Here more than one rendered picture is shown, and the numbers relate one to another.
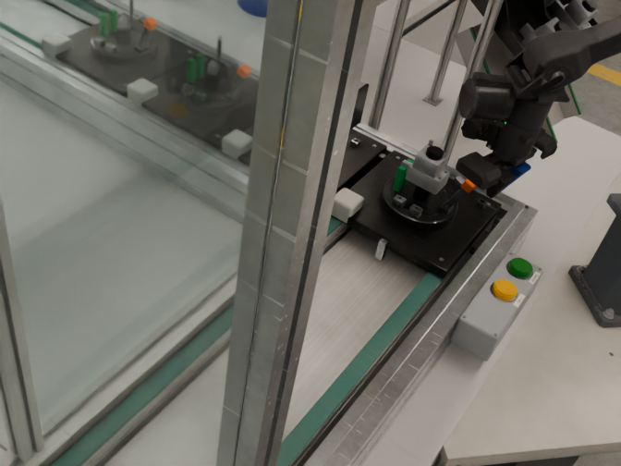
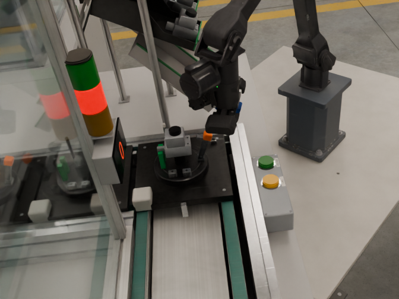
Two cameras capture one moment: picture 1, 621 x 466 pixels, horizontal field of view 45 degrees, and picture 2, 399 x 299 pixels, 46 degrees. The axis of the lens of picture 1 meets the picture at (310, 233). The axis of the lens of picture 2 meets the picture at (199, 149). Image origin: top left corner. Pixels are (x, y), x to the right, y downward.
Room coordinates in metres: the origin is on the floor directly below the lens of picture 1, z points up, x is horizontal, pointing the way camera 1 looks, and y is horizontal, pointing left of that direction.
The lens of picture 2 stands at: (0.25, 0.14, 1.77)
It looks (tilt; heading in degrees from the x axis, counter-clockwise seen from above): 40 degrees down; 335
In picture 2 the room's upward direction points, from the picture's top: 9 degrees counter-clockwise
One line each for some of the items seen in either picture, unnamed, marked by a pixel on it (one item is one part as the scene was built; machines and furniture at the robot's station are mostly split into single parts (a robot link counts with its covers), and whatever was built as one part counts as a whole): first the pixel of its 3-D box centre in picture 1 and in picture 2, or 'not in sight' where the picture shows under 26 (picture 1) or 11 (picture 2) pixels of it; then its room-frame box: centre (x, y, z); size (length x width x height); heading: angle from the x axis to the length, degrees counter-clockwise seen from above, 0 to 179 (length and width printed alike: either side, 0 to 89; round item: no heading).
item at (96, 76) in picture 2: not in sight; (82, 70); (0.97, 0.01, 1.38); 0.05 x 0.05 x 0.05
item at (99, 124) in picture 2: not in sight; (97, 118); (0.97, 0.01, 1.28); 0.05 x 0.05 x 0.05
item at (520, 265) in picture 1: (519, 269); (266, 163); (0.98, -0.37, 0.96); 0.04 x 0.04 x 0.02
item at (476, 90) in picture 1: (511, 85); (209, 61); (0.97, -0.24, 1.30); 0.12 x 0.08 x 0.11; 104
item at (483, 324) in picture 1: (498, 303); (271, 191); (0.91, -0.34, 0.93); 0.21 x 0.07 x 0.06; 153
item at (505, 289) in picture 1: (504, 290); (271, 182); (0.91, -0.34, 0.96); 0.04 x 0.04 x 0.02
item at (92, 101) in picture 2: not in sight; (89, 95); (0.97, 0.01, 1.33); 0.05 x 0.05 x 0.05
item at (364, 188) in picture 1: (417, 208); (182, 169); (1.09, -0.18, 0.96); 0.24 x 0.24 x 0.02; 63
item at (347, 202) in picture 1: (346, 205); (142, 199); (1.04, -0.05, 0.97); 0.05 x 0.05 x 0.04; 63
